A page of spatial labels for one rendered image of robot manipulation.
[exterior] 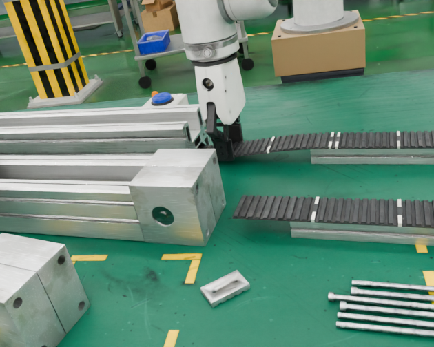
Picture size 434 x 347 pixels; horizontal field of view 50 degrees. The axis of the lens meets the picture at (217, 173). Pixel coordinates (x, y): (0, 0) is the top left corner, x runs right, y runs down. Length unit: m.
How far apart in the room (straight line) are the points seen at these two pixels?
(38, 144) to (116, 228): 0.33
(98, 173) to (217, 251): 0.23
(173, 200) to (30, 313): 0.21
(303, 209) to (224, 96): 0.22
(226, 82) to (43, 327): 0.42
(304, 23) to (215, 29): 0.52
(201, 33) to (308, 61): 0.51
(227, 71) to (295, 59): 0.45
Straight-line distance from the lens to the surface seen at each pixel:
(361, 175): 0.73
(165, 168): 0.63
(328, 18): 1.19
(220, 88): 0.71
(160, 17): 5.77
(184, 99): 0.97
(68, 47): 4.06
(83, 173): 0.74
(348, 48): 1.16
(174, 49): 3.77
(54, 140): 0.92
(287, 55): 1.16
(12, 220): 0.78
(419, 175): 0.73
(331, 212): 0.60
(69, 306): 0.57
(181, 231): 0.62
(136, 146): 0.82
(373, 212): 0.59
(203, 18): 0.70
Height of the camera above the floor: 1.16
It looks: 29 degrees down
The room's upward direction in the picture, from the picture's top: 11 degrees counter-clockwise
